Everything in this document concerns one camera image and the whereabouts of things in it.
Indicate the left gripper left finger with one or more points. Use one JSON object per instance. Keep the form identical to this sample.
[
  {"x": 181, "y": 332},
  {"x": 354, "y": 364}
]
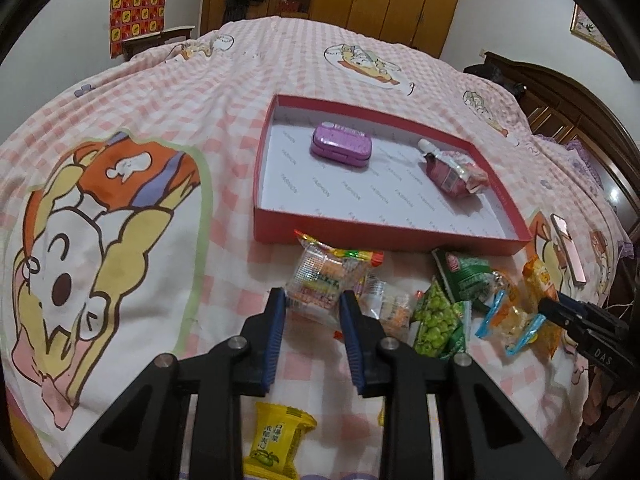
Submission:
[{"x": 140, "y": 436}]

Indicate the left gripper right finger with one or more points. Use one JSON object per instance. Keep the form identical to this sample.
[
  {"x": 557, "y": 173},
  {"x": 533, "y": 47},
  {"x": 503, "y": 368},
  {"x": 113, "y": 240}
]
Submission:
[{"x": 439, "y": 410}]

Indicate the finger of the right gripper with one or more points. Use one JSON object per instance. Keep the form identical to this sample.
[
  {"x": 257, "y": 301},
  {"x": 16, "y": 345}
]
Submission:
[
  {"x": 571, "y": 315},
  {"x": 602, "y": 320}
]

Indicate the green pea snack packet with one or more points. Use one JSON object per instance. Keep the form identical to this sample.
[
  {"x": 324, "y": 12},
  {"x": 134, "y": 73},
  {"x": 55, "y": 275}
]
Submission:
[{"x": 440, "y": 328}]

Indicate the small clear orange snack packet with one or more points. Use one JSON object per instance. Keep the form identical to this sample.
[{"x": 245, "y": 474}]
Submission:
[{"x": 388, "y": 304}]

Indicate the blue-edged clear candy packet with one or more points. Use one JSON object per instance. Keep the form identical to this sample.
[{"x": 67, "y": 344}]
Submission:
[{"x": 507, "y": 323}]

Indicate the dark green snack packet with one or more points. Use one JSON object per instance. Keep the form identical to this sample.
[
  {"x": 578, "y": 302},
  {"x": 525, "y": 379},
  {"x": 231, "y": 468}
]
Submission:
[{"x": 465, "y": 278}]

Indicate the clear orange biscuit packet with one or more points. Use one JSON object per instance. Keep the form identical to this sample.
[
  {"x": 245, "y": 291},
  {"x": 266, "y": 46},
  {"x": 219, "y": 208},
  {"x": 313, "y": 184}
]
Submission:
[{"x": 322, "y": 273}]

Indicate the pink drink pouch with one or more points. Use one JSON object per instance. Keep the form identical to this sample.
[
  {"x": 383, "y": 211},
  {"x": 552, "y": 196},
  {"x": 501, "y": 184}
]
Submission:
[{"x": 455, "y": 173}]

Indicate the purple metal tin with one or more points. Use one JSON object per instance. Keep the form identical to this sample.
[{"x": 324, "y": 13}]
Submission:
[{"x": 341, "y": 144}]

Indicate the orange jelly snack packet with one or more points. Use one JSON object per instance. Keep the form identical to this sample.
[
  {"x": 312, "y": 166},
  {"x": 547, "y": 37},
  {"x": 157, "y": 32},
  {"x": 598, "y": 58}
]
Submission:
[{"x": 539, "y": 285}]

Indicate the pink smartphone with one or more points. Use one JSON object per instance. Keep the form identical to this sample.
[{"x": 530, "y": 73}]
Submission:
[{"x": 573, "y": 260}]

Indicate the red shallow cardboard box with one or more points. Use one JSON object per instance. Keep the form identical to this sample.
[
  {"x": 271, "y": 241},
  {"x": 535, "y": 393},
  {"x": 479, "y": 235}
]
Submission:
[{"x": 389, "y": 205}]

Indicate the dark wooden headboard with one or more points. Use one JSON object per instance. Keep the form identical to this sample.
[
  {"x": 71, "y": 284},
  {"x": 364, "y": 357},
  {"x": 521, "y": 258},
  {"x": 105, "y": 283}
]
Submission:
[{"x": 560, "y": 108}]

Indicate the pink checked cartoon bedspread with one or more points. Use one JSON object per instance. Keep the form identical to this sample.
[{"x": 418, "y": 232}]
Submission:
[{"x": 127, "y": 206}]

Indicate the dark wooden side table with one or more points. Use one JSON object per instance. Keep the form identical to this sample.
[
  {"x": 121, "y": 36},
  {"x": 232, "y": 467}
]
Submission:
[{"x": 136, "y": 45}]

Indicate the framed wall picture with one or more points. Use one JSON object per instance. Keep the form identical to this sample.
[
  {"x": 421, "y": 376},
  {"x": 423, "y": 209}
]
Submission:
[{"x": 582, "y": 27}]

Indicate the red yellow patterned wall hanging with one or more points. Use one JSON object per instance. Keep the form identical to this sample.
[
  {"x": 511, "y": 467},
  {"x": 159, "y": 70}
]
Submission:
[{"x": 133, "y": 18}]

